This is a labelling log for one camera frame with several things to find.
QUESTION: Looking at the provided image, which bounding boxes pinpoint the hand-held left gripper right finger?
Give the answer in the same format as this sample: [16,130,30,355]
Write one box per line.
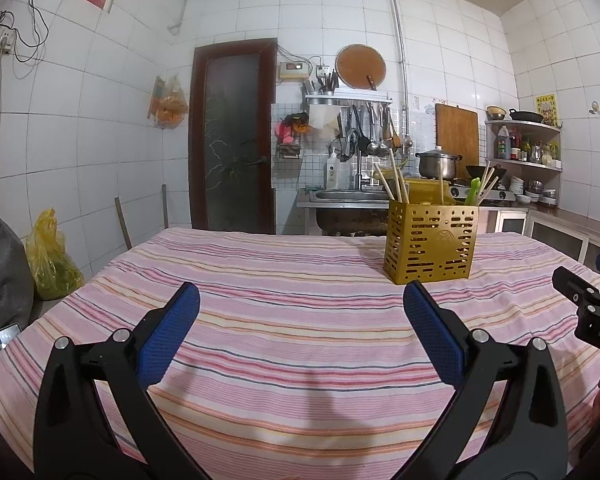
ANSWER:
[392,280,571,480]

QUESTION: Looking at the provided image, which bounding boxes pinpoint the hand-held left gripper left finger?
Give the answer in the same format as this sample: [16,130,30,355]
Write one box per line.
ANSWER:
[32,281,216,480]

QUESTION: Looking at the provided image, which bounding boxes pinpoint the gold perforated utensil holder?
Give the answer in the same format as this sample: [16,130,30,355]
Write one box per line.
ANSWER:
[384,180,480,286]

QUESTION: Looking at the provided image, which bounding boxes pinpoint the row of hanging kitchen utensils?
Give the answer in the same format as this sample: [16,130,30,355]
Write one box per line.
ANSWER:
[337,102,406,158]

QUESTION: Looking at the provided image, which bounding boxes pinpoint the kitchen counter cabinet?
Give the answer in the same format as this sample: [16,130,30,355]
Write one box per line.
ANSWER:
[480,205,600,271]

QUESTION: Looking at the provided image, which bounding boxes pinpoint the pink striped tablecloth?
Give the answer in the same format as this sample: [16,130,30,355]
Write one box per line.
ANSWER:
[0,227,600,480]

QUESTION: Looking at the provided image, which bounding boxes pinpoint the gas stove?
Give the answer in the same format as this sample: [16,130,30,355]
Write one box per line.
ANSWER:
[450,180,518,206]

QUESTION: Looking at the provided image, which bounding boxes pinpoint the long wooden stick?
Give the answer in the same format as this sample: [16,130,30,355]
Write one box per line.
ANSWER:
[114,197,132,251]

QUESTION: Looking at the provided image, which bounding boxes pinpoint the white corner shelf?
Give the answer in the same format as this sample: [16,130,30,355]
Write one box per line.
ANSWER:
[484,119,565,206]

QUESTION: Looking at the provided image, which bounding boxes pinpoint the yellow plastic bag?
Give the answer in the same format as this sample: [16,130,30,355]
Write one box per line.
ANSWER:
[25,208,85,301]

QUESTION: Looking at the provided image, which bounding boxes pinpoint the black wok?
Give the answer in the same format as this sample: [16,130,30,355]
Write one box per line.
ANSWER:
[465,164,508,183]

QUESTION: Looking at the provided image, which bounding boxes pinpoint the cooking oil bottle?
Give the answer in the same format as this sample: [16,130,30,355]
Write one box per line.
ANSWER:
[496,125,512,161]

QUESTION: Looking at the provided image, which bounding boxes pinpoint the steel sink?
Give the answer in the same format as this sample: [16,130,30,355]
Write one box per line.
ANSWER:
[296,189,391,236]

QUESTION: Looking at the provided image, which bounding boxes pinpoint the steel cooking pot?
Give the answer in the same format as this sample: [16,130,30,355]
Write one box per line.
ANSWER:
[415,146,463,181]

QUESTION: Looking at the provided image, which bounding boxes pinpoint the smartphone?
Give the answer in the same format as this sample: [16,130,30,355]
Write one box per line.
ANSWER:
[0,322,23,358]

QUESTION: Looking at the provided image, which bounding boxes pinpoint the grey bag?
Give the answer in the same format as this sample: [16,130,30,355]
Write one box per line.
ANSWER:
[0,214,35,341]

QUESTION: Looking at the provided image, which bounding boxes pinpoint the metal faucet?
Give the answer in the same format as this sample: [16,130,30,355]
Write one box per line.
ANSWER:
[352,132,373,191]

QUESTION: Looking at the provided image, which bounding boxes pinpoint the white soap bottle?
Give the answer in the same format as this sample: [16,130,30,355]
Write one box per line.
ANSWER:
[325,146,342,191]

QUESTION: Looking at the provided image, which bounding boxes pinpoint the wooden cutting board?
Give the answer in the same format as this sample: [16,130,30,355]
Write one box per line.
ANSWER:
[434,103,481,168]

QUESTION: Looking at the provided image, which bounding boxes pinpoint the chopsticks in holder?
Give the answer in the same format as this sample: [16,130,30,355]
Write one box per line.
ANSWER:
[188,38,279,236]

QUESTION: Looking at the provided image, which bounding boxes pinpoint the orange hanging plastic bag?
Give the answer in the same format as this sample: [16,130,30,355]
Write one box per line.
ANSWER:
[147,75,190,131]

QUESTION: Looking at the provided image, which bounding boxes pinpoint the pink hanging scrubber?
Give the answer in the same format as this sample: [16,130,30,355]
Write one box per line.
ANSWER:
[277,112,311,143]

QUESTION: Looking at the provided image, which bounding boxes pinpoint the white hanging towel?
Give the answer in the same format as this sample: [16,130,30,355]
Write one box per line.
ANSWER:
[307,105,341,131]

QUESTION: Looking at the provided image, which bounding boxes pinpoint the metal cup with knives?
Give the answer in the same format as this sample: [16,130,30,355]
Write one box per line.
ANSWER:
[312,71,338,96]

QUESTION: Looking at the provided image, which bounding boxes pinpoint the round wooden lid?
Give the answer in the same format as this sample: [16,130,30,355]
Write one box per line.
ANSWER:
[335,44,387,92]

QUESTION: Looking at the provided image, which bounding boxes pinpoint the yellow wall poster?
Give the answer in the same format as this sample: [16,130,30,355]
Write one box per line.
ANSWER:
[534,93,558,126]

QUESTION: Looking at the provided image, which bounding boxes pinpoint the metal wall rack shelf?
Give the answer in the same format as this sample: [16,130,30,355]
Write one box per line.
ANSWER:
[304,91,393,107]

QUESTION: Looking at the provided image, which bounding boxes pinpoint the white wall pipe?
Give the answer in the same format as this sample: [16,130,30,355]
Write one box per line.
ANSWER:
[365,0,410,126]

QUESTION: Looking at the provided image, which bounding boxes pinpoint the white wall control box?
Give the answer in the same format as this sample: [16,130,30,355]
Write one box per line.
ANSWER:
[278,60,312,81]

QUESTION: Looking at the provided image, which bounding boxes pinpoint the black cable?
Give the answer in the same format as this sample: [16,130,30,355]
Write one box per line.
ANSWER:
[12,0,51,66]

